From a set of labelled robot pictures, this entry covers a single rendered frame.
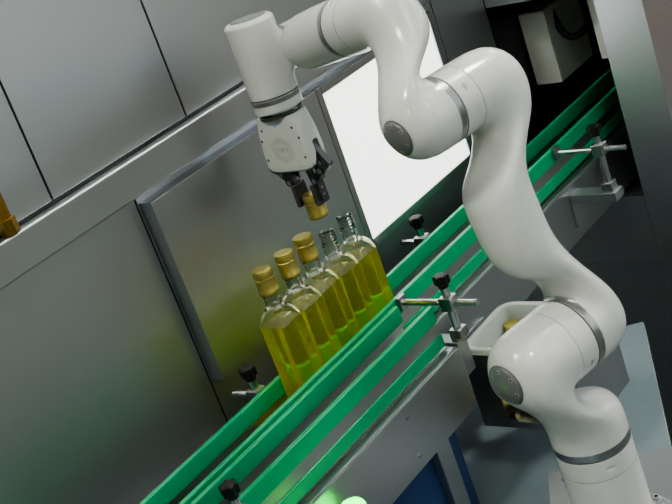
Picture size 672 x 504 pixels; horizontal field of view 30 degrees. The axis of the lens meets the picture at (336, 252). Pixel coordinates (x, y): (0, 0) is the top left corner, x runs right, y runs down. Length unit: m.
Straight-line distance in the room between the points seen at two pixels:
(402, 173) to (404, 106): 0.91
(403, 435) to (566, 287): 0.43
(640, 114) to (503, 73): 1.15
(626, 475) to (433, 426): 0.38
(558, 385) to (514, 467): 0.63
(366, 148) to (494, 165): 0.76
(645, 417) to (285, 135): 0.88
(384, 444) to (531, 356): 0.38
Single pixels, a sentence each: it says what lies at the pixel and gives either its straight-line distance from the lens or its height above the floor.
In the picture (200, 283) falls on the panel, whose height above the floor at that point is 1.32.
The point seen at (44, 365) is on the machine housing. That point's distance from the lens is 1.95.
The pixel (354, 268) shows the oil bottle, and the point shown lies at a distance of 2.18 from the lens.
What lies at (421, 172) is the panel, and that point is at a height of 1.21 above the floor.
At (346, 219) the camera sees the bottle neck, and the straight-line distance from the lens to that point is 2.20.
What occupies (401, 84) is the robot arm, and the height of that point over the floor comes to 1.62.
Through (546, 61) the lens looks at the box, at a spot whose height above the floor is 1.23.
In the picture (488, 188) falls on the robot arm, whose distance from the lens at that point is 1.73.
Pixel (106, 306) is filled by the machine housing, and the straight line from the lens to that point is 2.02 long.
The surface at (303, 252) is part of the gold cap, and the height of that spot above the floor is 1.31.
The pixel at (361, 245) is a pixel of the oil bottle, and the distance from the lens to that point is 2.21.
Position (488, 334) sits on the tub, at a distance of 2.35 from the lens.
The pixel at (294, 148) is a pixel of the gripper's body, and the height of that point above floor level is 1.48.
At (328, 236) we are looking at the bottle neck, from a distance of 2.16.
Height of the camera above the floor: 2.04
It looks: 21 degrees down
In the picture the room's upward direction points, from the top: 20 degrees counter-clockwise
